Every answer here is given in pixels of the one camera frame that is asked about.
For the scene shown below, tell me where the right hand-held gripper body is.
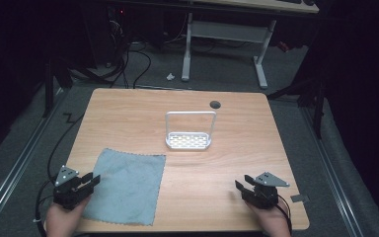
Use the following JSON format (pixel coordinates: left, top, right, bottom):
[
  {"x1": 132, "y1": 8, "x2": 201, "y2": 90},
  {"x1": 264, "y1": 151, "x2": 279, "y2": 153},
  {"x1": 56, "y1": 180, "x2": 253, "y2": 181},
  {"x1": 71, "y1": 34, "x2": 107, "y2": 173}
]
[{"x1": 242, "y1": 171, "x2": 291, "y2": 210}]

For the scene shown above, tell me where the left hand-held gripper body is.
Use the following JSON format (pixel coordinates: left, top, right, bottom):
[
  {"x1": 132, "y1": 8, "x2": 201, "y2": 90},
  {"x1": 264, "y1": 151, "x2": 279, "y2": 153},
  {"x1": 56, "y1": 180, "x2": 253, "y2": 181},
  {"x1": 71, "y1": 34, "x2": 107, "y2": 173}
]
[{"x1": 52, "y1": 165, "x2": 93, "y2": 211}]

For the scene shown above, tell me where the grey-blue cleaning cloth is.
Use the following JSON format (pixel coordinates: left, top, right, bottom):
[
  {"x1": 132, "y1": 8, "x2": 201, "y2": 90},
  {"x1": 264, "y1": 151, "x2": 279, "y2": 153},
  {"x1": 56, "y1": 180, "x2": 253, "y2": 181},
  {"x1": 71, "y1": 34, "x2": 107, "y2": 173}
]
[{"x1": 82, "y1": 147, "x2": 167, "y2": 227}]

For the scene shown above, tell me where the white towel rack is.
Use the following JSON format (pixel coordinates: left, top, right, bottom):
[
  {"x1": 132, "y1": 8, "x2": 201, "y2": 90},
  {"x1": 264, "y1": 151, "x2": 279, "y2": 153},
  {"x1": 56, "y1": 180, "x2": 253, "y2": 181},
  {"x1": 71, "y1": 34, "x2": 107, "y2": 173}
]
[{"x1": 165, "y1": 111, "x2": 218, "y2": 151}]

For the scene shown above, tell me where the person's right hand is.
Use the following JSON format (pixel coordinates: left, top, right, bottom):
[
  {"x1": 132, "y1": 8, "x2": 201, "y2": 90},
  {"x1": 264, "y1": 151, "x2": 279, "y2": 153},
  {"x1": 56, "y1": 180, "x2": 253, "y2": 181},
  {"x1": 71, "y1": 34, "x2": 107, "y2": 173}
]
[{"x1": 245, "y1": 200, "x2": 292, "y2": 237}]

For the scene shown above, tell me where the person's left hand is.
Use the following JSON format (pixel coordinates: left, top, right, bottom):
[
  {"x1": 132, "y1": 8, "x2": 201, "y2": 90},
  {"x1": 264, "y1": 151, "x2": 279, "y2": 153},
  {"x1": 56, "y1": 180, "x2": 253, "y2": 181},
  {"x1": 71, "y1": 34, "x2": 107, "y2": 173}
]
[{"x1": 44, "y1": 197, "x2": 91, "y2": 237}]

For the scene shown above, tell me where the grey tape strip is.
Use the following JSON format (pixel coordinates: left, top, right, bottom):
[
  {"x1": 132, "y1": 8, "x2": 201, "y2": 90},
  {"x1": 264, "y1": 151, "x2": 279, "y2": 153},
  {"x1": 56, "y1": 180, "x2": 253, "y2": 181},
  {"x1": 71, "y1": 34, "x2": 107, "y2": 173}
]
[{"x1": 290, "y1": 194, "x2": 311, "y2": 203}]

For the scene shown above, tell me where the black metal stand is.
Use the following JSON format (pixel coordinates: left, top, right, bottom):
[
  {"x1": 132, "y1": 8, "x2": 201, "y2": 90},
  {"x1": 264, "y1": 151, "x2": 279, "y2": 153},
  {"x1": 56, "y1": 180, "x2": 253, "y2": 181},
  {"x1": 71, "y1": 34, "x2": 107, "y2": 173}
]
[
  {"x1": 41, "y1": 55, "x2": 74, "y2": 119},
  {"x1": 266, "y1": 75, "x2": 327, "y2": 139}
]

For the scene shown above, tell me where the red object on floor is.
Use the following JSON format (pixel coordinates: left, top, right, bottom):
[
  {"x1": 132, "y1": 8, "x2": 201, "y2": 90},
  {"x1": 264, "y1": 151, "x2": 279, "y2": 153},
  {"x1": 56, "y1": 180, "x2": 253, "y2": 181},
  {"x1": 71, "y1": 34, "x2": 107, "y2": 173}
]
[{"x1": 277, "y1": 40, "x2": 291, "y2": 53}]

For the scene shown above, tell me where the white-legged desk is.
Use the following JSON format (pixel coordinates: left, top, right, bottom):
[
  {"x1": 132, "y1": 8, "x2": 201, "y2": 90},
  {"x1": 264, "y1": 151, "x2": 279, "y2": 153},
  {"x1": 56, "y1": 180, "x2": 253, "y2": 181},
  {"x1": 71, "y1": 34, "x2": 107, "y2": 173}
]
[{"x1": 181, "y1": 0, "x2": 320, "y2": 90}]

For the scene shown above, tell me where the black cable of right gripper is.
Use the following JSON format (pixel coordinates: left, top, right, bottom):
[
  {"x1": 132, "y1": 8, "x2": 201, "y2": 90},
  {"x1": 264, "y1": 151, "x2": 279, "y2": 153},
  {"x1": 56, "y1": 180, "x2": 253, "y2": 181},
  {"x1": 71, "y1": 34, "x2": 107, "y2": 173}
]
[{"x1": 275, "y1": 194, "x2": 294, "y2": 235}]

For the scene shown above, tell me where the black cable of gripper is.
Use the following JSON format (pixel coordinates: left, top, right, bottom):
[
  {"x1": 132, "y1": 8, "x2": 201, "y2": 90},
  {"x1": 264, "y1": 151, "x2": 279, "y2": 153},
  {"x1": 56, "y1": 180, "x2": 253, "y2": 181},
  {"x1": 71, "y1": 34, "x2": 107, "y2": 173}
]
[
  {"x1": 275, "y1": 194, "x2": 294, "y2": 235},
  {"x1": 34, "y1": 113, "x2": 86, "y2": 237}
]

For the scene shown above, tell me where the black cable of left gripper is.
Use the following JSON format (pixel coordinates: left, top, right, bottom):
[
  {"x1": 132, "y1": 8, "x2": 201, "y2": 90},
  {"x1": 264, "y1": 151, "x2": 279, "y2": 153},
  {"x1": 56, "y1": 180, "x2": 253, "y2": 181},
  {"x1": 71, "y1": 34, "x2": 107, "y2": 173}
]
[{"x1": 34, "y1": 113, "x2": 86, "y2": 237}]

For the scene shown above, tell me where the metal floor rail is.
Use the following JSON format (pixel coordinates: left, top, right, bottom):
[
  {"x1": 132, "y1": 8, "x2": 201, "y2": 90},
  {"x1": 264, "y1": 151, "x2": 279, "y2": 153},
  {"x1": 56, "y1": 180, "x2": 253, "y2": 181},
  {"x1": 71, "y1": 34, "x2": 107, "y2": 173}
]
[
  {"x1": 300, "y1": 107, "x2": 366, "y2": 237},
  {"x1": 0, "y1": 88, "x2": 67, "y2": 233}
]

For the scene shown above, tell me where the bundle of black cables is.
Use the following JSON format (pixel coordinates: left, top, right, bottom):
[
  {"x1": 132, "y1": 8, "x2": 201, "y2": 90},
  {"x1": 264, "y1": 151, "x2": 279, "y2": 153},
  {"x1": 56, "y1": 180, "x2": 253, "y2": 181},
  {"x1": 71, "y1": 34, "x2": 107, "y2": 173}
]
[{"x1": 68, "y1": 6, "x2": 153, "y2": 90}]

